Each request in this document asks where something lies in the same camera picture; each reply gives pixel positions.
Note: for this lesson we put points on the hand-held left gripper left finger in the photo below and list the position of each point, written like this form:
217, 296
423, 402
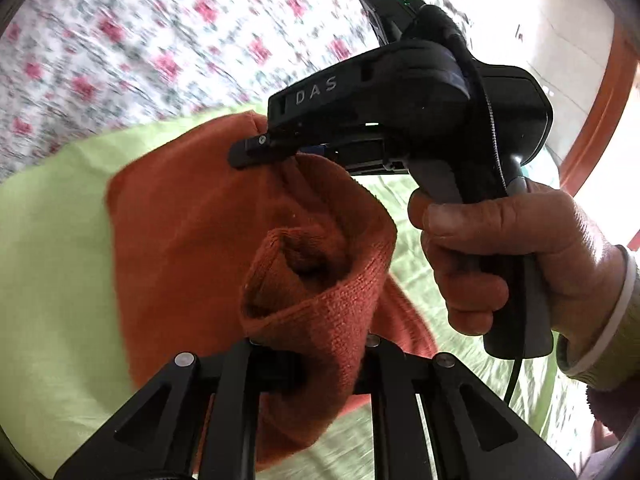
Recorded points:
240, 385

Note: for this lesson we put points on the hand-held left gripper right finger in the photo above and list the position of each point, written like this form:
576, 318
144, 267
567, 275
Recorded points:
390, 385

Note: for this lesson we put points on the pale patterned bedsheet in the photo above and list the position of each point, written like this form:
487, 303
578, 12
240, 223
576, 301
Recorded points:
575, 420

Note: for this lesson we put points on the orange knit sweater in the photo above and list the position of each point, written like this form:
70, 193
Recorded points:
175, 235

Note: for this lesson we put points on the pink floral quilt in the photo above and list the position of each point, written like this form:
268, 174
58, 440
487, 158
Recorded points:
150, 35

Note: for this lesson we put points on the brown wooden frame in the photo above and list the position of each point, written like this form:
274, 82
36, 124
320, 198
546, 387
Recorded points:
595, 135

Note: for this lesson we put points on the light green bedsheet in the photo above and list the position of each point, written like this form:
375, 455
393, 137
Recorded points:
50, 260

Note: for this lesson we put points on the dark red fuzzy cloth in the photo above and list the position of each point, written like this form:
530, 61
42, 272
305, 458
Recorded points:
615, 410

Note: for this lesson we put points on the person's right hand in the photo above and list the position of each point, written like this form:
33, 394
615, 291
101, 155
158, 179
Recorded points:
560, 240

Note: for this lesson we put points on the person's right forearm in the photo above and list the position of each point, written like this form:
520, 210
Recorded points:
610, 340

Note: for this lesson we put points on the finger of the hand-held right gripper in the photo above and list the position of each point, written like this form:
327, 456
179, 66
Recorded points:
255, 152
370, 157

